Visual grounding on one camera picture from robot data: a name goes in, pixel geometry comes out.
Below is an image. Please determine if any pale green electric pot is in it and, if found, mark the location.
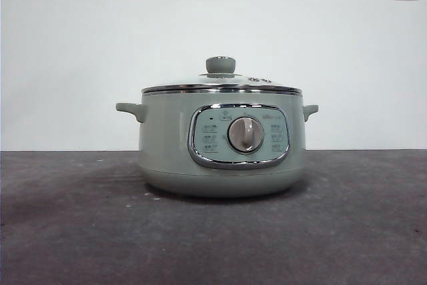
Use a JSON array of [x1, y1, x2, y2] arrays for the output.
[[115, 92, 319, 198]]

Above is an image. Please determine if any glass lid with green knob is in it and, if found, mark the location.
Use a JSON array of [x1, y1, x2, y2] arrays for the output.
[[140, 55, 303, 95]]

